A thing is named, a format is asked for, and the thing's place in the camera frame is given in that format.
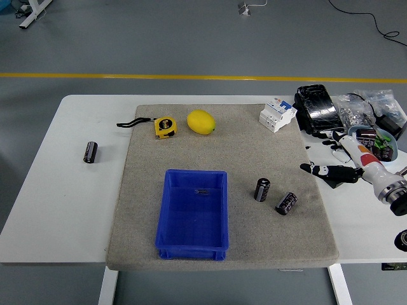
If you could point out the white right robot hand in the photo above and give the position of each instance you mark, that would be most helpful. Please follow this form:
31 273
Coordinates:
365 159

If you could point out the black battery with purple print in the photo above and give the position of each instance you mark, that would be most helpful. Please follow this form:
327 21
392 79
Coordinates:
286 204

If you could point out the black cylindrical battery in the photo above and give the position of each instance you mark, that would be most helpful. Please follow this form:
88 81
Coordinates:
262 190
90 152

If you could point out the blue plastic box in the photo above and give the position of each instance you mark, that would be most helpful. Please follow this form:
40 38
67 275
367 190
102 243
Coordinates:
190 222

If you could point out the dark brown capacitor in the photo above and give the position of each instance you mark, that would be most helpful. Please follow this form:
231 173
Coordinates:
377 152
386 153

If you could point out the capacitor with purple print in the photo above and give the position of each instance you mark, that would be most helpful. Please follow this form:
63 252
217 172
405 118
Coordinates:
365 143

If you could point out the green terminal connector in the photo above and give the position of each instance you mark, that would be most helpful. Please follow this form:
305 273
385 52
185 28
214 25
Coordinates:
383 141

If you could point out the large brown capacitor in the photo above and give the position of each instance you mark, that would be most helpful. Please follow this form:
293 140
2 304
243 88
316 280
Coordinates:
366 132

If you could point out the light blue bowl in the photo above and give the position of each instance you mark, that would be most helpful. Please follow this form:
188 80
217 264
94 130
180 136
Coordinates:
395 152

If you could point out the small black block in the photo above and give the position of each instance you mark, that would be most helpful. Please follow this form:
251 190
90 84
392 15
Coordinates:
334 185

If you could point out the black power adapter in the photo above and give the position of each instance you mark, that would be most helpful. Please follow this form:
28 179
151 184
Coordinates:
389 122

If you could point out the plastic bag of metal nuts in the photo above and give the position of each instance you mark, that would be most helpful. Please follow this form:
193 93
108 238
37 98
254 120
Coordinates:
349 114

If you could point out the clear plastic bag of parts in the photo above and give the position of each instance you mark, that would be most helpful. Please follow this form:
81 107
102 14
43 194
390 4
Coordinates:
386 101

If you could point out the black plastic-wrapped pedal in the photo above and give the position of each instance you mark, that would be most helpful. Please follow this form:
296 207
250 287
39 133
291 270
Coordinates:
319 109

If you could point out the white circuit breaker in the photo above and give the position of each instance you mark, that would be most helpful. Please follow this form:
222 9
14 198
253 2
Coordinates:
276 116

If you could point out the grey-brown mat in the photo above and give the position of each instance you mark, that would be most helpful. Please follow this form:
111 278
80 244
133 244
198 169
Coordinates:
254 159

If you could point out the black table control panel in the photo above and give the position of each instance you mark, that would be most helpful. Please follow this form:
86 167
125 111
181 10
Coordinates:
394 267

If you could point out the white table leg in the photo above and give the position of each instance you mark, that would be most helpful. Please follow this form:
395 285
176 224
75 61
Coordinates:
107 286
341 286

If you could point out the yellow lemon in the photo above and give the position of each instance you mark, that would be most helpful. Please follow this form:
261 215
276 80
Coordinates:
201 122

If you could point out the silver floor socket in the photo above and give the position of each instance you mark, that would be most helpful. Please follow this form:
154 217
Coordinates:
244 9

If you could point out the yellow tape measure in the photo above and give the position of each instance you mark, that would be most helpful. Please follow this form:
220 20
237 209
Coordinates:
165 127

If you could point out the blue object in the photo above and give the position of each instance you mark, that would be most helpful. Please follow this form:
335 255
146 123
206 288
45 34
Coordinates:
4 2

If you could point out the white desk frame foot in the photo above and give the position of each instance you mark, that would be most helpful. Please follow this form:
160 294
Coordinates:
31 17

